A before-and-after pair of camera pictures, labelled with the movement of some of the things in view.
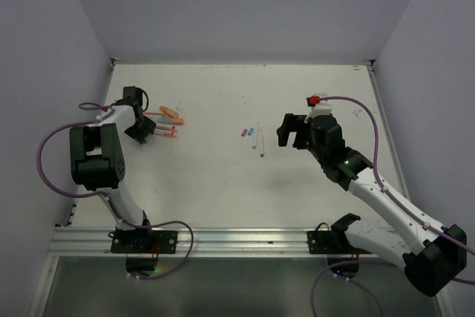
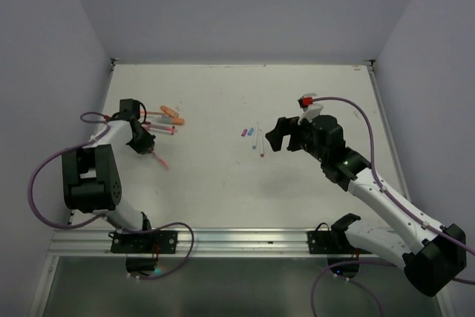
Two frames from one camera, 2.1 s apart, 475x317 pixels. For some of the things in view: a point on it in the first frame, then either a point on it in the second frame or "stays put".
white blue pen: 255,139 stays put
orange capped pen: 167,110 stays put
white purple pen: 261,154 stays put
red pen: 172,134 -> 162,162
